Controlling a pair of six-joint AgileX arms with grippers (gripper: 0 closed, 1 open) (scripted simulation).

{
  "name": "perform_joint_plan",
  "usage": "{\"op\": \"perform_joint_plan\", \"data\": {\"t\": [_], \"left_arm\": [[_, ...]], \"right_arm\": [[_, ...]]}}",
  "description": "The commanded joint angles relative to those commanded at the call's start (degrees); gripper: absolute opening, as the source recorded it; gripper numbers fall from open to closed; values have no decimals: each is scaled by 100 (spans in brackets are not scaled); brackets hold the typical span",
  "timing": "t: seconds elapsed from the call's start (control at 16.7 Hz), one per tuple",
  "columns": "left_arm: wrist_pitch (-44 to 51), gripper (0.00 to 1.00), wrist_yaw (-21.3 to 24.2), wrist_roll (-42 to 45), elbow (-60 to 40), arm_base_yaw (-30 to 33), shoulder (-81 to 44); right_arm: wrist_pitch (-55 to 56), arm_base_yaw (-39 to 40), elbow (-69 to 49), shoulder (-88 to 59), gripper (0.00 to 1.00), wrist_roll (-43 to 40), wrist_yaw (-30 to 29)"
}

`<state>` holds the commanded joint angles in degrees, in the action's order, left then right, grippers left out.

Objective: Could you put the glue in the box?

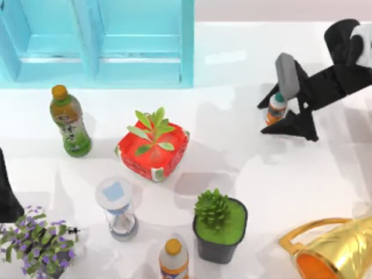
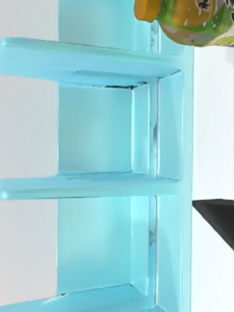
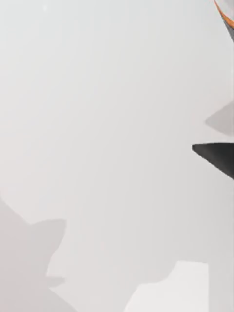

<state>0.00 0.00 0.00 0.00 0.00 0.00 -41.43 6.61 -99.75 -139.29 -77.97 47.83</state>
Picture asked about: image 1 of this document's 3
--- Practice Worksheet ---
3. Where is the small orange bottle teal cap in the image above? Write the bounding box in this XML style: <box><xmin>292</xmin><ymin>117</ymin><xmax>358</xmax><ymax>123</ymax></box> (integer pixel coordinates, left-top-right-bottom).
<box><xmin>264</xmin><ymin>92</ymin><xmax>289</xmax><ymax>126</ymax></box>

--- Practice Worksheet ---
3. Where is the black pot with green plant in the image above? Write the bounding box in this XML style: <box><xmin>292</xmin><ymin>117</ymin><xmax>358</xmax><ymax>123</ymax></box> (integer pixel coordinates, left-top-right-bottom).
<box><xmin>192</xmin><ymin>188</ymin><xmax>249</xmax><ymax>265</ymax></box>

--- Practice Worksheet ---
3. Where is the gold trophy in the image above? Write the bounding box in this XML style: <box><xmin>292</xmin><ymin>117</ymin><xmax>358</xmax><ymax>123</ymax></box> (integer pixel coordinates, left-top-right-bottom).
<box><xmin>278</xmin><ymin>215</ymin><xmax>372</xmax><ymax>279</ymax></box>

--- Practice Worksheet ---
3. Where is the light blue rack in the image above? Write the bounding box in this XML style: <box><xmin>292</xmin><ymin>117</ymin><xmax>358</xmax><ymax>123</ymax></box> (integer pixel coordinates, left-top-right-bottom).
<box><xmin>0</xmin><ymin>0</ymin><xmax>195</xmax><ymax>90</ymax></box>

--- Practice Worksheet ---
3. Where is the red pot with green plant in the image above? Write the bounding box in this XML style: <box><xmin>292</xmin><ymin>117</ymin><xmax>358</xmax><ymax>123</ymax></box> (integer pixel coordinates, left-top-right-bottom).
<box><xmin>114</xmin><ymin>106</ymin><xmax>191</xmax><ymax>184</ymax></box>

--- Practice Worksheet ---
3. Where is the white and clear hourglass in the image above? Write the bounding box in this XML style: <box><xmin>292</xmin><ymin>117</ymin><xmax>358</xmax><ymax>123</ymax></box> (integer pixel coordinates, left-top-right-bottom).
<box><xmin>95</xmin><ymin>176</ymin><xmax>140</xmax><ymax>242</ymax></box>

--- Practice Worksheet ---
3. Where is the orange and white bottle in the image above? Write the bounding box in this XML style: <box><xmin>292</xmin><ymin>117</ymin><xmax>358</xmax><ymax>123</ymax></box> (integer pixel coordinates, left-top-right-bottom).
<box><xmin>158</xmin><ymin>238</ymin><xmax>190</xmax><ymax>279</ymax></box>

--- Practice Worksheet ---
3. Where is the green bottle with orange cap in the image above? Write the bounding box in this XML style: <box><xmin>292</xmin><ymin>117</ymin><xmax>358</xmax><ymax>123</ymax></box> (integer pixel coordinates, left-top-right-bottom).
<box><xmin>49</xmin><ymin>84</ymin><xmax>92</xmax><ymax>159</ymax></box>

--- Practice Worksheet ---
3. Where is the purple flower plant pot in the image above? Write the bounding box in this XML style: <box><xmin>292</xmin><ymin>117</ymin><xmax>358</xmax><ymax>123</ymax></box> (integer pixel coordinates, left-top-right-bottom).
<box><xmin>0</xmin><ymin>204</ymin><xmax>82</xmax><ymax>279</ymax></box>

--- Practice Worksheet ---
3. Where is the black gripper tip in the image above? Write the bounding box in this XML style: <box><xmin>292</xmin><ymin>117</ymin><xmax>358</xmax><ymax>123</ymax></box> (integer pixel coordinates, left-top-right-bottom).
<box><xmin>0</xmin><ymin>148</ymin><xmax>26</xmax><ymax>225</ymax></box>

